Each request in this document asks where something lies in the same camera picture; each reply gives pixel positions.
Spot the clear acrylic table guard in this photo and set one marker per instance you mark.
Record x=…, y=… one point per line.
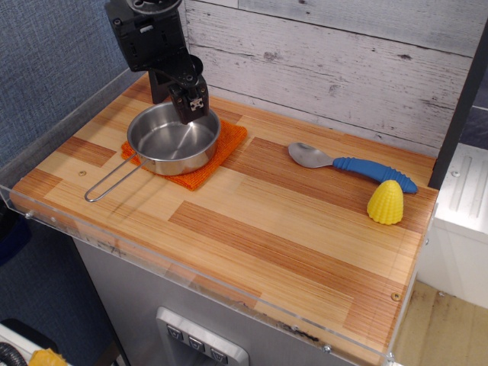
x=280, y=260

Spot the yellow plastic corn piece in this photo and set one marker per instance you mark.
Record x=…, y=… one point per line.
x=386, y=203

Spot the orange knitted cloth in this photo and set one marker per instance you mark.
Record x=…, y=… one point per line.
x=230, y=138

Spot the yellow object bottom left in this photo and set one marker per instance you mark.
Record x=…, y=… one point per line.
x=46, y=357

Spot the white grooved side cabinet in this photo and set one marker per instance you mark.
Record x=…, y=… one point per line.
x=454, y=257

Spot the silver control panel with buttons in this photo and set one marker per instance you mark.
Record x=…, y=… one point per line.
x=200, y=341

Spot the blue handled metal spoon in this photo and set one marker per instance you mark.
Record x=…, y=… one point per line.
x=312, y=158

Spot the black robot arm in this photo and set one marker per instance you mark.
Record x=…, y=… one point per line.
x=150, y=36

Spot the stainless steel pan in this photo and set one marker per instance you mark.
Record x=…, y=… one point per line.
x=166, y=146

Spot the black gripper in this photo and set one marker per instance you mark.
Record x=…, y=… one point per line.
x=181, y=77

